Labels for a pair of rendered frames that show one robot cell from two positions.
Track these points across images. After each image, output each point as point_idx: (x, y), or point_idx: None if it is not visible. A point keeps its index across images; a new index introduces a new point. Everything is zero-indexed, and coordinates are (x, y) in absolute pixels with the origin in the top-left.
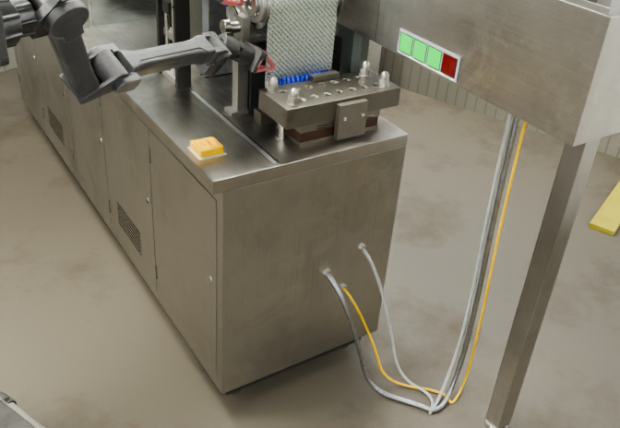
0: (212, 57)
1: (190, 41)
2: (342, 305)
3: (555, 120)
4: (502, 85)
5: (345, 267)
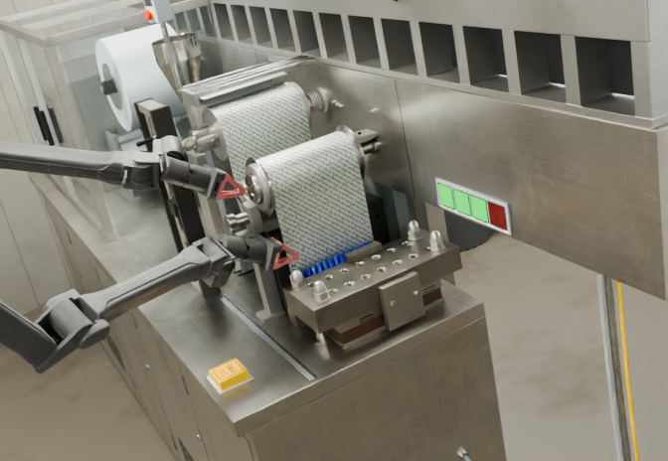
0: (209, 268)
1: (176, 257)
2: None
3: (635, 268)
4: (562, 231)
5: None
